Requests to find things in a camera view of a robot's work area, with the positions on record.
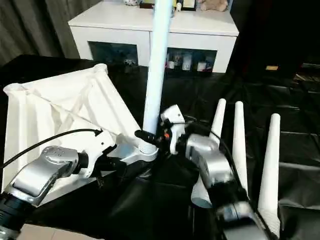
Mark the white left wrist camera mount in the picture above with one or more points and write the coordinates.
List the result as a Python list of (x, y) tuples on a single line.
[(100, 147)]

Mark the small yellow label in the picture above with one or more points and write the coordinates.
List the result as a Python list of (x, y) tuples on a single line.
[(271, 67)]

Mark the white plastic table top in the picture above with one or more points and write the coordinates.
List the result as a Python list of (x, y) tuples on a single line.
[(50, 112)]

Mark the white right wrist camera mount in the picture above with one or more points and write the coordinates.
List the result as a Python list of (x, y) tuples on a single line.
[(175, 117)]

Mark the white plastic bottle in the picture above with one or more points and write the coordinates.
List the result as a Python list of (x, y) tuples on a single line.
[(201, 66), (186, 62)]

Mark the small white figurine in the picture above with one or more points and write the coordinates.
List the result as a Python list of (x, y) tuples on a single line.
[(178, 7)]

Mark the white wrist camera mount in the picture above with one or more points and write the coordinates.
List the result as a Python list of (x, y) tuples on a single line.
[(100, 147), (175, 117)]

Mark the white plastic table leg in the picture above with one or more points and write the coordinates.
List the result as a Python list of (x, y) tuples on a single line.
[(270, 162), (239, 140), (157, 62), (217, 117)]

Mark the white spotted plush toy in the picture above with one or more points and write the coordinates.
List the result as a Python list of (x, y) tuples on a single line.
[(131, 2)]

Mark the white cabinet with glass doors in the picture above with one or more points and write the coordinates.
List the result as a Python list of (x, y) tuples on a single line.
[(112, 25)]

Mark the grey-green curtain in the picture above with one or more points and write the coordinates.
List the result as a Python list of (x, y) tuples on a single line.
[(32, 27)]

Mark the black mat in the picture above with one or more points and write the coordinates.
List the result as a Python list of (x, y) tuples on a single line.
[(287, 150)]

